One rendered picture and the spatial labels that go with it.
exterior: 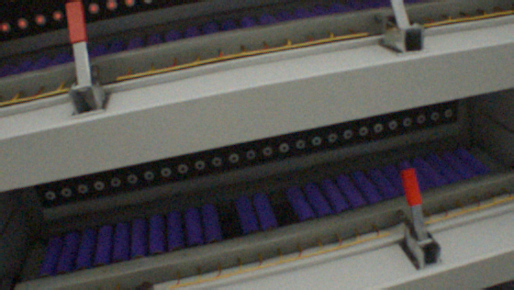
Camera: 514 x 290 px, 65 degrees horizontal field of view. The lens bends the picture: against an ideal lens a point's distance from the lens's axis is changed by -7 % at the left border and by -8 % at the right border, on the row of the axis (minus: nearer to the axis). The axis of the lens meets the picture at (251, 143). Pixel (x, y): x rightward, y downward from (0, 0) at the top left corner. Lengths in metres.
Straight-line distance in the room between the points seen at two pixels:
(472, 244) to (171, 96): 0.32
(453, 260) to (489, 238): 0.05
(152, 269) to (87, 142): 0.16
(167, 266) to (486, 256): 0.31
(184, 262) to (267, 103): 0.19
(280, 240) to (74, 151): 0.21
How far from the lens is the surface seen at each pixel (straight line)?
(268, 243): 0.44
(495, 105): 0.60
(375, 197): 0.49
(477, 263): 0.46
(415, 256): 0.44
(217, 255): 0.43
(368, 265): 0.44
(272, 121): 0.34
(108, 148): 0.35
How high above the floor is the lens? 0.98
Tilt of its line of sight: 13 degrees down
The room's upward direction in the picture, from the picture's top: 10 degrees counter-clockwise
